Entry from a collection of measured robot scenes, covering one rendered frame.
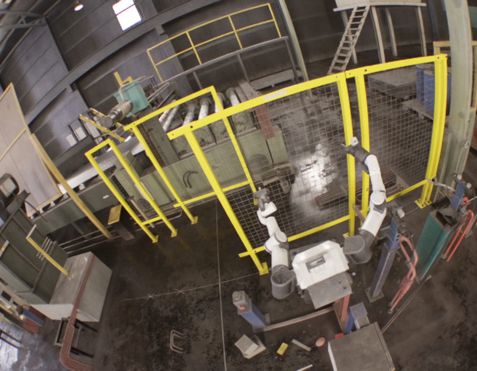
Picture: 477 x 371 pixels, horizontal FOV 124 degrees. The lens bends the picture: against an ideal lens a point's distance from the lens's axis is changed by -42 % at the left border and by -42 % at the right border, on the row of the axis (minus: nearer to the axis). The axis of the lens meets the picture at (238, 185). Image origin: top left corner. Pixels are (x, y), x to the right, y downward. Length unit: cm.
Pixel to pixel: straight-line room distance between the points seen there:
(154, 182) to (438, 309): 428
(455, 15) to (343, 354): 268
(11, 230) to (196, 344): 320
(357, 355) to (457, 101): 236
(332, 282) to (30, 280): 395
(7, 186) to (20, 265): 126
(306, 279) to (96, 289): 331
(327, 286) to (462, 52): 230
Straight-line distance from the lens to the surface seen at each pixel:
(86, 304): 370
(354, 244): 114
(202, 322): 266
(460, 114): 268
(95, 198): 464
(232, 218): 192
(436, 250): 214
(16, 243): 409
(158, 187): 393
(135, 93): 319
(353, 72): 168
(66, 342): 342
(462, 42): 250
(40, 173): 478
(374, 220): 120
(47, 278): 420
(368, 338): 130
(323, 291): 113
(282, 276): 113
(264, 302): 247
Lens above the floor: 223
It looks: 35 degrees down
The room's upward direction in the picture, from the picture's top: 24 degrees counter-clockwise
